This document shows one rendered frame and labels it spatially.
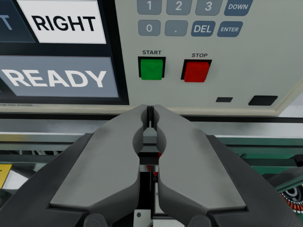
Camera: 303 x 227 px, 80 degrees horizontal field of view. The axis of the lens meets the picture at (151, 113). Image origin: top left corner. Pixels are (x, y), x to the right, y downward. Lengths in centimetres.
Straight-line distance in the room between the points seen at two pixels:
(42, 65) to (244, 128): 21
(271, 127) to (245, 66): 9
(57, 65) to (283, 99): 22
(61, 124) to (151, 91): 11
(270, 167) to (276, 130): 8
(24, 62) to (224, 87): 18
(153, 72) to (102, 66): 4
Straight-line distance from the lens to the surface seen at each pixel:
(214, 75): 18
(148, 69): 15
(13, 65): 20
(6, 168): 29
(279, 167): 32
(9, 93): 24
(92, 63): 17
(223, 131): 21
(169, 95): 19
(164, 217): 38
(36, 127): 23
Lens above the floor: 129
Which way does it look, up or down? 54 degrees down
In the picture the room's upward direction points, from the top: 1 degrees clockwise
